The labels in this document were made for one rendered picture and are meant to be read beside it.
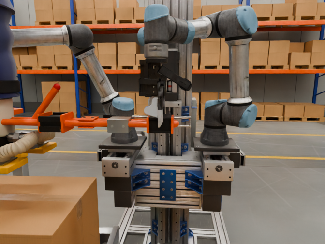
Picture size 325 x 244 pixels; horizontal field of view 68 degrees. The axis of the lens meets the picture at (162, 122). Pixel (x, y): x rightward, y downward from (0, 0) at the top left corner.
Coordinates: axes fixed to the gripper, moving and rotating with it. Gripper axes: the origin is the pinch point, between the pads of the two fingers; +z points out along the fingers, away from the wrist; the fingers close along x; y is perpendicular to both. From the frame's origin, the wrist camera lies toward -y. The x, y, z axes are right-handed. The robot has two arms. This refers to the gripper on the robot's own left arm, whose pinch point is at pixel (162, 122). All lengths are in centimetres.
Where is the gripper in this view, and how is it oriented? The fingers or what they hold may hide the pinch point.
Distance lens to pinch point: 78.7
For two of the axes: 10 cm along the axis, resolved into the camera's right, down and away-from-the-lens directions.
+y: -10.0, -0.2, 0.7
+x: -0.7, 1.8, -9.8
